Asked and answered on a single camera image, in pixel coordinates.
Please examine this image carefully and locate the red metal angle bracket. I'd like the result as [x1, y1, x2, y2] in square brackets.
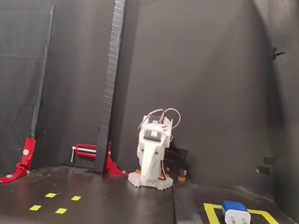
[0, 134, 37, 188]

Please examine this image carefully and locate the red white servo wire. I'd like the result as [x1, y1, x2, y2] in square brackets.
[135, 103, 183, 151]

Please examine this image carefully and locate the black foam wrapped post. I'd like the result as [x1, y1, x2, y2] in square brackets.
[85, 0, 132, 175]

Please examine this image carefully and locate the black shiny side curtain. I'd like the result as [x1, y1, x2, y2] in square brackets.
[0, 0, 57, 191]

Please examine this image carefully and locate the blue white charger plug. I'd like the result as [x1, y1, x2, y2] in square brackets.
[218, 199, 253, 224]

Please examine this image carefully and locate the black tape flap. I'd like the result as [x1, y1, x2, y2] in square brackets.
[262, 151, 283, 167]

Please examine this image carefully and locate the black spring clip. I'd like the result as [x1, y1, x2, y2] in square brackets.
[270, 46, 287, 62]

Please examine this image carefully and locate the black backdrop cloth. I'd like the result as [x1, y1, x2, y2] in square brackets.
[21, 0, 299, 224]

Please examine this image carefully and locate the red clamp with silver screw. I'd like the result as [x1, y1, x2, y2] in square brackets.
[69, 135, 135, 177]

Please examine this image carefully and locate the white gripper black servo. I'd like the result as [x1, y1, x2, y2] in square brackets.
[130, 128, 169, 191]

